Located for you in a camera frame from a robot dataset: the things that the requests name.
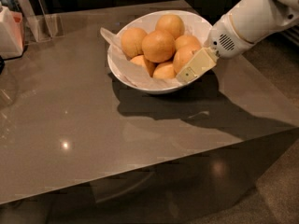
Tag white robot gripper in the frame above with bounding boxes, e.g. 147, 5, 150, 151
176, 14, 253, 84

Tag orange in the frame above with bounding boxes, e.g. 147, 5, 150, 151
175, 35, 201, 50
142, 30, 176, 63
130, 55, 156, 77
155, 14, 185, 39
173, 44, 201, 73
152, 61, 177, 79
121, 27, 147, 58

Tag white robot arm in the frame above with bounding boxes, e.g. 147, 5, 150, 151
177, 0, 299, 84

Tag white ceramic bowl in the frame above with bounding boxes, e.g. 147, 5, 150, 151
107, 9, 216, 95

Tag orange at bowl back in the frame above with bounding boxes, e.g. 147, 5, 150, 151
155, 14, 185, 39

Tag white paper liner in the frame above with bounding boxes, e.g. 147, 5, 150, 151
99, 14, 213, 91

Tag white napkin box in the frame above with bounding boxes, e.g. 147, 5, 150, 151
0, 3, 24, 59

